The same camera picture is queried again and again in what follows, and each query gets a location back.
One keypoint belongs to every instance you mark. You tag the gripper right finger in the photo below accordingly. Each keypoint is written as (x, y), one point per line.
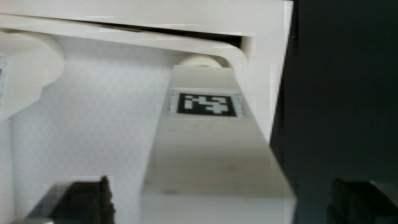
(362, 202)

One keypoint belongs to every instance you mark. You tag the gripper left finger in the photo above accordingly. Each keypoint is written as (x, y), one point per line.
(82, 206)

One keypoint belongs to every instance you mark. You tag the white desk top tray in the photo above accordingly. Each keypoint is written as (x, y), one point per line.
(78, 136)

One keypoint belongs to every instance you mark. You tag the white desk leg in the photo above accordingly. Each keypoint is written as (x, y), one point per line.
(213, 181)
(32, 64)

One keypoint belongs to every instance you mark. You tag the white L-shaped obstacle fence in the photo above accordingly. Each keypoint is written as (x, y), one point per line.
(231, 28)

